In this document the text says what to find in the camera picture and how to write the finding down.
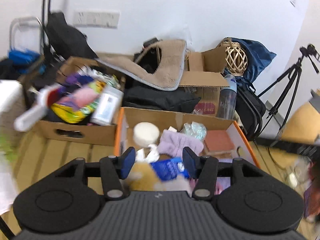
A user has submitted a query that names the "pink satin cloth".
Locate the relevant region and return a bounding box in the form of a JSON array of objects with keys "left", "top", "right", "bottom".
[{"left": 215, "top": 177, "right": 231, "bottom": 195}]

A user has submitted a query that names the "blue water bottle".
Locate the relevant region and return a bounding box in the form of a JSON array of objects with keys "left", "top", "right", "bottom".
[{"left": 216, "top": 74, "right": 237, "bottom": 120}]

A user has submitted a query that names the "brown sponge block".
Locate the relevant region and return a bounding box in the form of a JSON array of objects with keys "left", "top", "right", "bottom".
[{"left": 204, "top": 130, "right": 235, "bottom": 155}]

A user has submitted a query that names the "clear plastic bag bundle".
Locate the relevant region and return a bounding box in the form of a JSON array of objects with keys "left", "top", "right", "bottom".
[{"left": 180, "top": 122, "right": 207, "bottom": 141}]

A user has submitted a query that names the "clear glass cup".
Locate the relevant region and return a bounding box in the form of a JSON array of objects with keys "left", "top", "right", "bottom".
[{"left": 285, "top": 157, "right": 311, "bottom": 189}]

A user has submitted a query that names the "yellow thermos jug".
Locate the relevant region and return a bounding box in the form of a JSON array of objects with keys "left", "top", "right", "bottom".
[{"left": 280, "top": 89, "right": 320, "bottom": 144}]

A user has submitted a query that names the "red cardboard fruit box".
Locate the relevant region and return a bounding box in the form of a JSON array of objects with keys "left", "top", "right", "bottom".
[{"left": 114, "top": 107, "right": 259, "bottom": 193}]

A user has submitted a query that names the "green spray bottle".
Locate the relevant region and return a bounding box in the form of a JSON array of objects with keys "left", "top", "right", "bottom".
[{"left": 0, "top": 129, "right": 17, "bottom": 162}]

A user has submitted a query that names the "woven rattan ball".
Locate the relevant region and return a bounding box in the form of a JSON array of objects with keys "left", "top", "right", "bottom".
[{"left": 221, "top": 37, "right": 248, "bottom": 76}]

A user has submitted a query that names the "brown cardboard tray box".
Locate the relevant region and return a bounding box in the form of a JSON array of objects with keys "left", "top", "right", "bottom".
[{"left": 33, "top": 57, "right": 125, "bottom": 146}]

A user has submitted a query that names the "wall power outlet strip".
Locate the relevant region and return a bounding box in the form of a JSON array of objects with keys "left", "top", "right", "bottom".
[{"left": 73, "top": 11, "right": 120, "bottom": 29}]

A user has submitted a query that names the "white crumpled tissue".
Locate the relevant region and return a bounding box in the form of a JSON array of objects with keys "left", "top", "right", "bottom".
[{"left": 136, "top": 144, "right": 160, "bottom": 163}]

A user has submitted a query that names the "white lidded food jar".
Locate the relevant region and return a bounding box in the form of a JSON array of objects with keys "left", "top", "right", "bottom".
[{"left": 0, "top": 80, "right": 25, "bottom": 146}]

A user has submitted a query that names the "white lint roller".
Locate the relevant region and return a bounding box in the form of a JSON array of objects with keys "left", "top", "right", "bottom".
[{"left": 14, "top": 83, "right": 62, "bottom": 132}]

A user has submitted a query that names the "metal folding stool frame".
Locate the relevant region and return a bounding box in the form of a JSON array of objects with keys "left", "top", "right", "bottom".
[{"left": 9, "top": 16, "right": 43, "bottom": 54}]

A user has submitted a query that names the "orange white plush toy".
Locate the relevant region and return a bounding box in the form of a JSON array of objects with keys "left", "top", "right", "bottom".
[{"left": 122, "top": 162, "right": 191, "bottom": 195}]

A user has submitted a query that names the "white round sponge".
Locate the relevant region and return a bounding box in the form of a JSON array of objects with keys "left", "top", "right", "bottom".
[{"left": 133, "top": 122, "right": 160, "bottom": 147}]

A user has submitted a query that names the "lilac fluffy towel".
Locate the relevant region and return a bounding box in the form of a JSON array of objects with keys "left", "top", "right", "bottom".
[{"left": 157, "top": 129, "right": 204, "bottom": 158}]

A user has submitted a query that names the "beige fleece mat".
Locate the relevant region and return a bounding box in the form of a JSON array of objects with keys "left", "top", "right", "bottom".
[{"left": 96, "top": 40, "right": 187, "bottom": 91}]

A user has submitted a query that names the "black bag on trolley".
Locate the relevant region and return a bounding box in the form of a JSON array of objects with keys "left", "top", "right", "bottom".
[{"left": 46, "top": 12, "right": 98, "bottom": 60}]

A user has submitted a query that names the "white pill bottle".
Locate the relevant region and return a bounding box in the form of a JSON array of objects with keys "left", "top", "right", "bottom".
[{"left": 91, "top": 86, "right": 124, "bottom": 126}]

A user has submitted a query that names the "blue fabric bag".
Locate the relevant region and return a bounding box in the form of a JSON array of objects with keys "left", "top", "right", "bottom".
[{"left": 231, "top": 37, "right": 276, "bottom": 86}]

